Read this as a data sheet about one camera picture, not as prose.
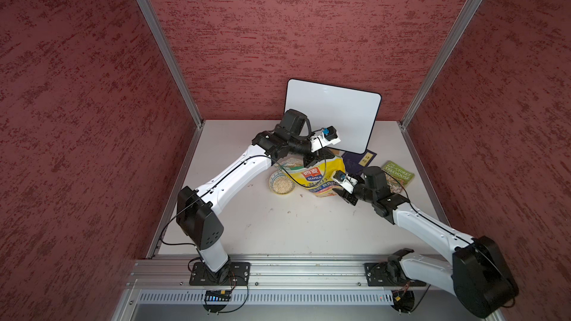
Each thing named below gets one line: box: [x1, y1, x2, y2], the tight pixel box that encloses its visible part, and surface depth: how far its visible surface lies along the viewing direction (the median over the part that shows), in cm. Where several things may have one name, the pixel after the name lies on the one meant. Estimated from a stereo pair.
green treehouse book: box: [381, 160, 415, 194], surface depth 99 cm
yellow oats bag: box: [273, 156, 345, 198], surface depth 81 cm
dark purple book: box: [341, 149, 378, 175], surface depth 105 cm
